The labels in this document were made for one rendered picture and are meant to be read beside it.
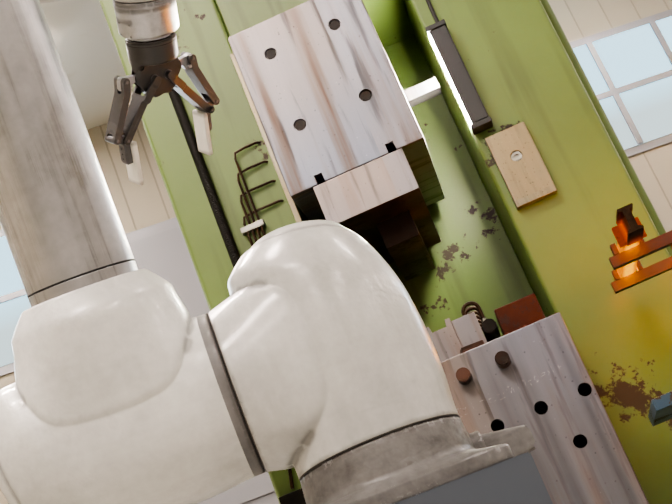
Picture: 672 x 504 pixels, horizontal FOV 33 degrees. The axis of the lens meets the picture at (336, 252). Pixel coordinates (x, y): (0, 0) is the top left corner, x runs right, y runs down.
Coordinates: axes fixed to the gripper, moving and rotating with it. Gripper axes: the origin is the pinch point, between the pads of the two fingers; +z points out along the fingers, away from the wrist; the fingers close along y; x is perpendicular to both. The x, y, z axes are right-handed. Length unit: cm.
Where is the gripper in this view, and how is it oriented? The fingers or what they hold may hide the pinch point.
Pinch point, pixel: (170, 160)
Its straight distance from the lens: 176.7
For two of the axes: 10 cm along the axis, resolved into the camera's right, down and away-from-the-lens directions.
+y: -7.0, 3.9, -6.0
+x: 7.1, 2.8, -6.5
